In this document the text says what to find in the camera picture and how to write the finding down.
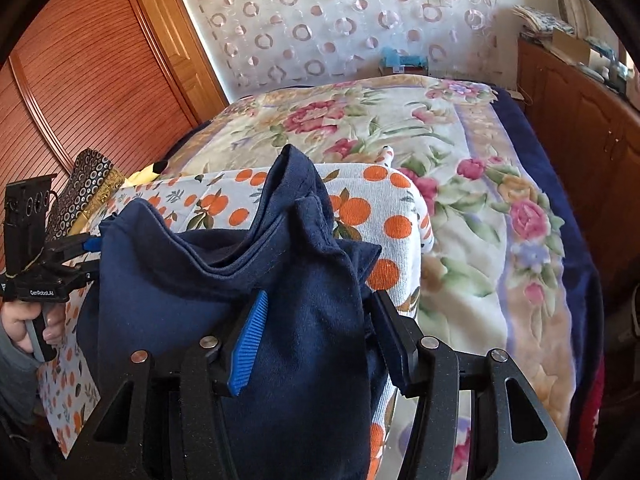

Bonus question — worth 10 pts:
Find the navy blue t-shirt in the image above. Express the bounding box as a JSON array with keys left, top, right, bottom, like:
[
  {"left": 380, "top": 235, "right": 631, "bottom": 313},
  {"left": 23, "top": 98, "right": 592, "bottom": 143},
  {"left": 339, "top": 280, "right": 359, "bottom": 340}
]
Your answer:
[{"left": 76, "top": 146, "right": 385, "bottom": 479}]

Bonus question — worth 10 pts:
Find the person's left hand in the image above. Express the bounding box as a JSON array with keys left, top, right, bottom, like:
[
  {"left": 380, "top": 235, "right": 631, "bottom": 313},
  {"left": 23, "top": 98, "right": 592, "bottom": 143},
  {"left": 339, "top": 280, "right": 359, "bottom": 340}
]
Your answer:
[{"left": 0, "top": 300, "right": 68, "bottom": 354}]

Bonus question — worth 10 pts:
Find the circle-pattern sheer curtain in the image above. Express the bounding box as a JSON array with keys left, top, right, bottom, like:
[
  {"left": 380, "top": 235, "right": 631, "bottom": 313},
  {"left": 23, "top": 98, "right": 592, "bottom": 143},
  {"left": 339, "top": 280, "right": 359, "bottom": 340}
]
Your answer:
[{"left": 184, "top": 0, "right": 496, "bottom": 101}]

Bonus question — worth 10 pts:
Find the orange-print white bedsheet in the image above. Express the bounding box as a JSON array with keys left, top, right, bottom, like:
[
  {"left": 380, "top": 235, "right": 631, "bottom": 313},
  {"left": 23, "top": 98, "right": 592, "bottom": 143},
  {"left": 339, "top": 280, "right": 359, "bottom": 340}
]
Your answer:
[{"left": 37, "top": 161, "right": 436, "bottom": 480}]

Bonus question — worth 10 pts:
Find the wooden sideboard cabinet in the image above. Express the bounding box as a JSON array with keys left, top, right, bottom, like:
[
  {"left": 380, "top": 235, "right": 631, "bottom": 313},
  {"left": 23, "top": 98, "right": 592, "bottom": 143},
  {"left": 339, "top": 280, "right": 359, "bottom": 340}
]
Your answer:
[{"left": 518, "top": 39, "right": 639, "bottom": 289}]

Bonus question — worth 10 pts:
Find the blue toy on headboard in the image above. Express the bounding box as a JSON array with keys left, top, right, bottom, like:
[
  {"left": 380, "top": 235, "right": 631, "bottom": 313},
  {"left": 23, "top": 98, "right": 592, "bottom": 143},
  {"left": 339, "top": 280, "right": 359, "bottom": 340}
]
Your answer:
[{"left": 378, "top": 48, "right": 428, "bottom": 76}]

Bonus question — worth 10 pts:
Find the yellow plush toy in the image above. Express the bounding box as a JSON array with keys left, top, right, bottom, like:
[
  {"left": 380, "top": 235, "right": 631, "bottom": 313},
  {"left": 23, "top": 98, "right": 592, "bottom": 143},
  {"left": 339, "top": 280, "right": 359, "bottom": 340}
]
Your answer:
[{"left": 122, "top": 160, "right": 168, "bottom": 188}]

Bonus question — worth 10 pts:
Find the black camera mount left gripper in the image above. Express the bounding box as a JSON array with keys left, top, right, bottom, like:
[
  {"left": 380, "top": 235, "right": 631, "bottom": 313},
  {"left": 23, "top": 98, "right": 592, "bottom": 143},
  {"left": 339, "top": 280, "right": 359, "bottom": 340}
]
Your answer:
[{"left": 3, "top": 174, "right": 56, "bottom": 278}]

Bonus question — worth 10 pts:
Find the floral plush blanket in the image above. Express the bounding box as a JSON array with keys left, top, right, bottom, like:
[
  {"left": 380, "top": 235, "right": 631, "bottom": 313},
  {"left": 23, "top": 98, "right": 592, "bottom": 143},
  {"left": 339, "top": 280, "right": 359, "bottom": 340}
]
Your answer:
[{"left": 167, "top": 74, "right": 576, "bottom": 480}]

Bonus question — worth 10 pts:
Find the stack of papers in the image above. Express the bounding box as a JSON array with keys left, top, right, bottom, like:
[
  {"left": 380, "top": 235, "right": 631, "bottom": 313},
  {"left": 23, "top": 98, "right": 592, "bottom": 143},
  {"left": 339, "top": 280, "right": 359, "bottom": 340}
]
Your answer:
[{"left": 512, "top": 4, "right": 575, "bottom": 36}]

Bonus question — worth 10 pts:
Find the red cloth beside bed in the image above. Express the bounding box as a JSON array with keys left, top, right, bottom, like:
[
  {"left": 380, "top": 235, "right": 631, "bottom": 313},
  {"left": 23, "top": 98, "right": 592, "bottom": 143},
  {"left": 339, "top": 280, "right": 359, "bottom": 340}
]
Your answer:
[{"left": 574, "top": 359, "right": 605, "bottom": 479}]

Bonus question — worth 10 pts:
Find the person's left forearm grey sleeve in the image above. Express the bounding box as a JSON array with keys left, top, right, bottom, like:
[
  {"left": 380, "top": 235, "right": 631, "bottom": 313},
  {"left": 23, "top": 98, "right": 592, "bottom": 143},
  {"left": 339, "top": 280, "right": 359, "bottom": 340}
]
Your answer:
[{"left": 0, "top": 328, "right": 40, "bottom": 426}]

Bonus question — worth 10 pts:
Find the black patterned folded cloth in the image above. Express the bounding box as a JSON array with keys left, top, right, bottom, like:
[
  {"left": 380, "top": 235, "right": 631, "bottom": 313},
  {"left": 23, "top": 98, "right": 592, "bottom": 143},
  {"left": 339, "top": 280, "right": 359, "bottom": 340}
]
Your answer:
[{"left": 46, "top": 148, "right": 114, "bottom": 240}]

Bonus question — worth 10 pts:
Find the cardboard box on cabinet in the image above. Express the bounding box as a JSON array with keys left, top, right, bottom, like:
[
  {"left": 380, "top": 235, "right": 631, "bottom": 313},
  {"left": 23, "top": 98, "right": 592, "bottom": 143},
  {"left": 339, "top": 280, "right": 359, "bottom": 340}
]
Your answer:
[{"left": 549, "top": 29, "right": 591, "bottom": 65}]

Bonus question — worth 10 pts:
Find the navy blue bed cover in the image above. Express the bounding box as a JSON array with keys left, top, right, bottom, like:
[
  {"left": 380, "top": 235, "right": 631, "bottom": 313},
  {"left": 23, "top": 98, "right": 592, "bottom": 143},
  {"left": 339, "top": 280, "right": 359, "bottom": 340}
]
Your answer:
[{"left": 494, "top": 87, "right": 604, "bottom": 446}]

